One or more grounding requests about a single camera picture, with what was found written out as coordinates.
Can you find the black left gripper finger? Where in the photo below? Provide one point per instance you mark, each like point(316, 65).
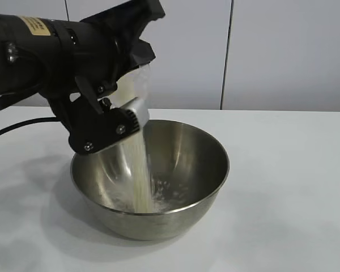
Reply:
point(144, 54)
point(141, 11)

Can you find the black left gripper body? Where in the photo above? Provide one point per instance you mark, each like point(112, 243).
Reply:
point(96, 54)

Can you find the translucent plastic measuring cup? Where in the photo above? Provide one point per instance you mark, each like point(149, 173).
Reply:
point(133, 85)

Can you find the white rice grains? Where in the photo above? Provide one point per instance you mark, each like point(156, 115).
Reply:
point(143, 184)

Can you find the stainless steel mixing bowl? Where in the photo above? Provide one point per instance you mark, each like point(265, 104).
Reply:
point(187, 221)

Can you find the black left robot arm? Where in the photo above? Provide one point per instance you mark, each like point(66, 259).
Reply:
point(20, 56)

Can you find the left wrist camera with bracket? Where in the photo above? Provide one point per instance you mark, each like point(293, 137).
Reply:
point(102, 133)

